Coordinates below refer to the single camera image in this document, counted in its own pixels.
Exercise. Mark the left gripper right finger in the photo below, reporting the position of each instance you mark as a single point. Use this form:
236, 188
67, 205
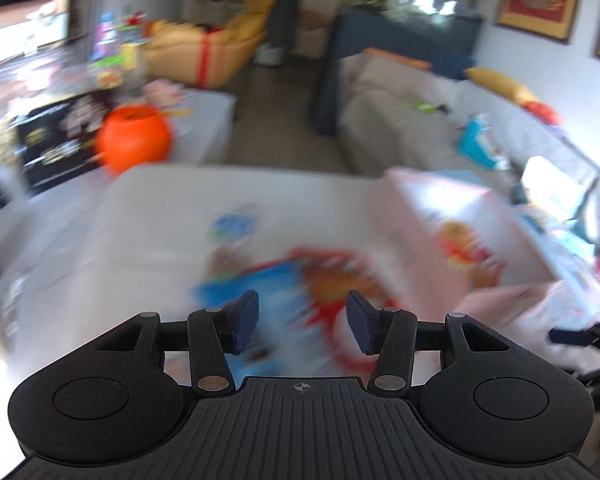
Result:
389, 335

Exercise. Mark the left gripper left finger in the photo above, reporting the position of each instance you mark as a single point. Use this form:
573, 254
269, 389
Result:
214, 333

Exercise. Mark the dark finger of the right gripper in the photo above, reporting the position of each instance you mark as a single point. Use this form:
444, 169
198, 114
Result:
577, 338

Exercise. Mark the blue white snack bag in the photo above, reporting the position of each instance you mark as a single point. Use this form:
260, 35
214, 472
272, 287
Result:
283, 344

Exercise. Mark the large red snack bag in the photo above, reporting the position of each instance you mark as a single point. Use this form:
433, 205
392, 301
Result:
330, 274

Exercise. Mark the pink storage box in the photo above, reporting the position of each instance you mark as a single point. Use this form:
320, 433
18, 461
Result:
407, 207

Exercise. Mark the round bread snack packet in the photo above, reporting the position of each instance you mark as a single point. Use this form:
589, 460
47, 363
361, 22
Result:
465, 255

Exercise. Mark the white table cloth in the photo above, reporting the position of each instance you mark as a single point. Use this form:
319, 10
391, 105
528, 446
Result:
107, 249

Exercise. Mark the orange pumpkin bowl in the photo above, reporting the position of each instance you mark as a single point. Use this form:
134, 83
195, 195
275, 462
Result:
132, 135

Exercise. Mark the beige sofa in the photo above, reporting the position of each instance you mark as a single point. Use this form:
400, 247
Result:
392, 114

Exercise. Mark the black plum snack bag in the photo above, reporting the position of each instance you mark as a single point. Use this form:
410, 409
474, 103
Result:
56, 142

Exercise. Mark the yellow beanbag with red ribbon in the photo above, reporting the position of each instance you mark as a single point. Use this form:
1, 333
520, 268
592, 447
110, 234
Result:
207, 57

